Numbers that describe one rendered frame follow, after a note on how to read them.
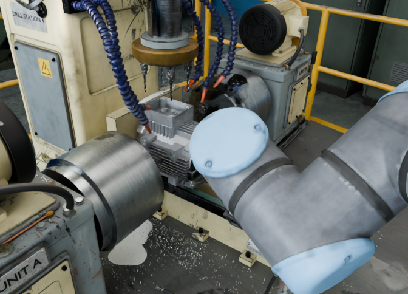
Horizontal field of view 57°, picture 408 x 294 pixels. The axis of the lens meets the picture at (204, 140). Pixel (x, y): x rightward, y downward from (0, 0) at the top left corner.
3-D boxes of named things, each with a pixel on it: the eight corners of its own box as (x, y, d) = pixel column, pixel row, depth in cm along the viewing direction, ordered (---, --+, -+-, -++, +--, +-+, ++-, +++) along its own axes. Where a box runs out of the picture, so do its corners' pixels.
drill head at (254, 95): (173, 146, 137) (171, 81, 124) (231, 107, 166) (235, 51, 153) (232, 169, 125) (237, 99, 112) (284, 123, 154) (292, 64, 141)
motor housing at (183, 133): (135, 176, 119) (130, 123, 110) (173, 150, 133) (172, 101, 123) (186, 200, 110) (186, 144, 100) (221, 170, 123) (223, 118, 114)
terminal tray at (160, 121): (141, 128, 115) (139, 107, 111) (164, 116, 122) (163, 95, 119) (172, 140, 109) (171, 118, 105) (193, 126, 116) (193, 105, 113)
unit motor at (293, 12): (229, 107, 158) (236, 2, 137) (265, 84, 182) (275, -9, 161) (286, 124, 146) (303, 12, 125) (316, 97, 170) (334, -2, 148)
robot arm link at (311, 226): (394, 223, 31) (295, 130, 38) (290, 312, 32) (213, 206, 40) (399, 239, 39) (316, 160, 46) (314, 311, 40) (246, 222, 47)
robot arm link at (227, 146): (214, 193, 38) (168, 131, 44) (241, 231, 48) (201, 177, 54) (288, 137, 39) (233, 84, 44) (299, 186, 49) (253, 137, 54)
